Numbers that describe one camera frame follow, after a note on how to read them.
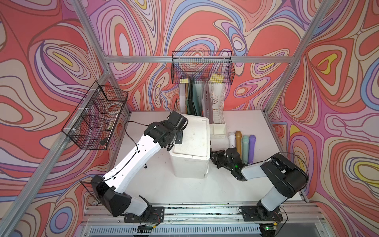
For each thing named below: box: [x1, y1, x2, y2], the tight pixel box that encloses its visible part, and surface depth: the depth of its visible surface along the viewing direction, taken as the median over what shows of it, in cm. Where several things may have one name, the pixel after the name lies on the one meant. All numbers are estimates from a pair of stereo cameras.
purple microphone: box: [247, 134, 257, 164], surface depth 98 cm
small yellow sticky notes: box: [179, 78, 190, 84], surface depth 84 cm
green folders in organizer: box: [186, 77, 202, 117], surface depth 93 cm
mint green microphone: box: [241, 134, 250, 165], surface depth 98 cm
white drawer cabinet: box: [169, 113, 211, 179], surface depth 75 cm
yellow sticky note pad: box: [209, 73, 225, 84], surface depth 92 cm
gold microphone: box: [234, 130, 243, 159], surface depth 102 cm
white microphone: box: [227, 131, 236, 149], surface depth 101 cm
